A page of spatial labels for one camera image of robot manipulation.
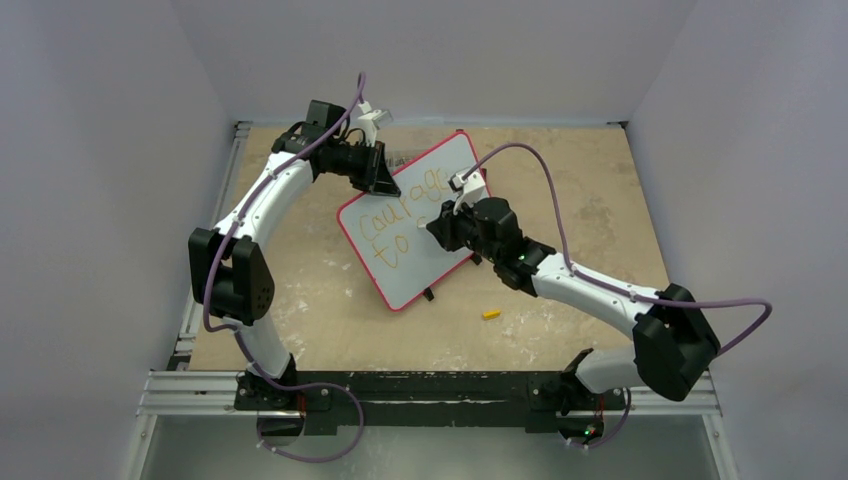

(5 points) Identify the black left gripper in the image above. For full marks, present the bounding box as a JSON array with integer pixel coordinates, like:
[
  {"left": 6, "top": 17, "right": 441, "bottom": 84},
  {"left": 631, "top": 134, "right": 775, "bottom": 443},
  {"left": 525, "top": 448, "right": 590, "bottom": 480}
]
[{"left": 329, "top": 140, "right": 400, "bottom": 198}]

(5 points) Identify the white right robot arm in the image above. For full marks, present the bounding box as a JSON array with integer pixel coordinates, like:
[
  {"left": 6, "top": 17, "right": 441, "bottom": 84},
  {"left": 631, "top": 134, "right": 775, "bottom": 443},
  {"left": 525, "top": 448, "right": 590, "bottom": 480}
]
[{"left": 425, "top": 198, "right": 721, "bottom": 407}]

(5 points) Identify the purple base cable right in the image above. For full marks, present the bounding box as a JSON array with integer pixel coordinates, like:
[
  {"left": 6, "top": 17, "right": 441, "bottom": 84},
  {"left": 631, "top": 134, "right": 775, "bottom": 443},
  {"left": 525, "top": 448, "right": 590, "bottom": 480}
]
[{"left": 566, "top": 387, "right": 632, "bottom": 452}]

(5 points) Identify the red framed whiteboard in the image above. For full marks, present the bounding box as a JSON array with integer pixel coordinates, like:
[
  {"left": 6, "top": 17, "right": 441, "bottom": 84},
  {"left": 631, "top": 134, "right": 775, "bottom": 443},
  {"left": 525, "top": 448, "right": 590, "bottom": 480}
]
[{"left": 336, "top": 131, "right": 477, "bottom": 312}]

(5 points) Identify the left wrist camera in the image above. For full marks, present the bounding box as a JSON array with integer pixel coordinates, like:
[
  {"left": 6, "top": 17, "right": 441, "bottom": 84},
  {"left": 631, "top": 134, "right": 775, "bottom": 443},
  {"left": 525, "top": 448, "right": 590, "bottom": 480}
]
[{"left": 354, "top": 100, "right": 393, "bottom": 146}]

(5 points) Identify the clear plastic holder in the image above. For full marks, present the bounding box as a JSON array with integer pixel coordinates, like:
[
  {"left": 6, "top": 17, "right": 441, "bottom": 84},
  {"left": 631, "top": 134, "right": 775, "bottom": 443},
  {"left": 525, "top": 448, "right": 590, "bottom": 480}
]
[{"left": 385, "top": 149, "right": 422, "bottom": 174}]

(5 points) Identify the yellow marker cap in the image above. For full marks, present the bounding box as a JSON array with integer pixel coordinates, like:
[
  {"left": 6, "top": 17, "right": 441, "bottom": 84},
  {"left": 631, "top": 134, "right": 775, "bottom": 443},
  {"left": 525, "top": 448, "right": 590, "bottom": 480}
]
[{"left": 481, "top": 310, "right": 502, "bottom": 321}]

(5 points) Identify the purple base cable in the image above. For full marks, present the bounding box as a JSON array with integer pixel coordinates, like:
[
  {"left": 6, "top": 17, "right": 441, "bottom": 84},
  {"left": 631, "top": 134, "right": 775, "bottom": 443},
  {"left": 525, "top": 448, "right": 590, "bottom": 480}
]
[
  {"left": 566, "top": 387, "right": 632, "bottom": 452},
  {"left": 256, "top": 382, "right": 366, "bottom": 465}
]

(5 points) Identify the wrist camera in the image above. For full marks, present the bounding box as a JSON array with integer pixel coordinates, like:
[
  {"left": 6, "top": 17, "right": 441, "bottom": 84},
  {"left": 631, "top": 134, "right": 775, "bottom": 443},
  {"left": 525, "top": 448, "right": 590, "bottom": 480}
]
[
  {"left": 448, "top": 169, "right": 488, "bottom": 215},
  {"left": 354, "top": 100, "right": 393, "bottom": 146}
]

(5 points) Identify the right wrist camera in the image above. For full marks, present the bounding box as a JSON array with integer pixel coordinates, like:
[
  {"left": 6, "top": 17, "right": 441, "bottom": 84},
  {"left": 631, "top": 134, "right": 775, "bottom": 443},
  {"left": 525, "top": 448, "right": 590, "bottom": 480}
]
[{"left": 448, "top": 169, "right": 488, "bottom": 215}]

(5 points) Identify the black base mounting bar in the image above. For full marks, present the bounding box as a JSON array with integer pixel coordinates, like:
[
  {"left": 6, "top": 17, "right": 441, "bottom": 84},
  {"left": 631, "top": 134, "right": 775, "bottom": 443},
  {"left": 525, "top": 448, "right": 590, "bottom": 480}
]
[{"left": 234, "top": 371, "right": 625, "bottom": 436}]

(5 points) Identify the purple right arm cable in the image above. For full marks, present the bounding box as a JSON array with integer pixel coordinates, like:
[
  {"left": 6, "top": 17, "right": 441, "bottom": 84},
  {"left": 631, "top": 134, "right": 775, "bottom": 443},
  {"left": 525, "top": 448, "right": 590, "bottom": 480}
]
[{"left": 463, "top": 142, "right": 774, "bottom": 358}]

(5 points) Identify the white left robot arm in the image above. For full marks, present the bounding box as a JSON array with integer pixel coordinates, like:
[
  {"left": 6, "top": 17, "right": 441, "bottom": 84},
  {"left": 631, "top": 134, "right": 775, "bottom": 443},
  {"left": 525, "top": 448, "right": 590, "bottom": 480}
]
[{"left": 188, "top": 99, "right": 401, "bottom": 409}]

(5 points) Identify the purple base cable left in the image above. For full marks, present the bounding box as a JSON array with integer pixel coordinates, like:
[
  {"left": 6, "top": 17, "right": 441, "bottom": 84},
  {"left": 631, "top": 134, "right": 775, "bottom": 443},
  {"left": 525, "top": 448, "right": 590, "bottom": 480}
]
[{"left": 256, "top": 382, "right": 366, "bottom": 465}]

